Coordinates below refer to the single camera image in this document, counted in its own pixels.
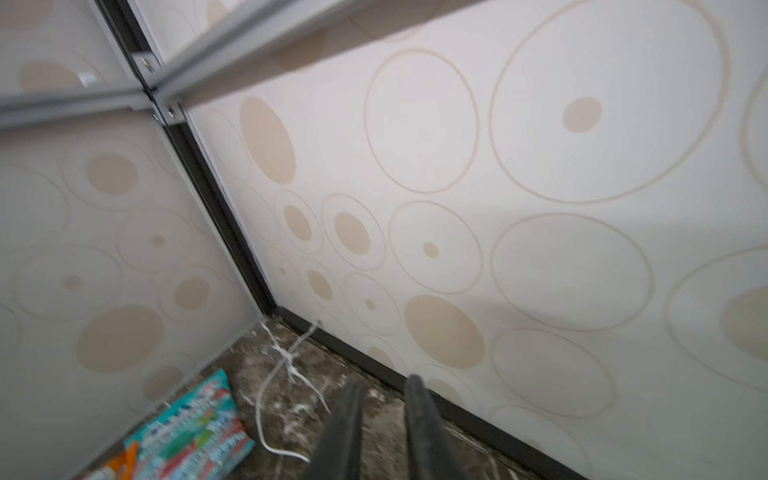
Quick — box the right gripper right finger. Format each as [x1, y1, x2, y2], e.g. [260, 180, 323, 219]
[404, 375, 467, 480]

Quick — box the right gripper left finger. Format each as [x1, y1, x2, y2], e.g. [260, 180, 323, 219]
[302, 379, 365, 480]

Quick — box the teal candy bag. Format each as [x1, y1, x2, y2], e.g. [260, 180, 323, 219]
[124, 370, 255, 479]

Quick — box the orange Fox's candy bag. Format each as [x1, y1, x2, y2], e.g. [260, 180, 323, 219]
[81, 442, 139, 480]

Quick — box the white power cords bundle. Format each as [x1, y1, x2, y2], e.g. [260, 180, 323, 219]
[254, 320, 331, 464]

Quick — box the horizontal aluminium rail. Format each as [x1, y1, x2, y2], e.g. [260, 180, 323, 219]
[152, 0, 370, 103]

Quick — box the diagonal aluminium rail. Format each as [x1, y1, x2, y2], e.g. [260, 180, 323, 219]
[1, 86, 153, 130]

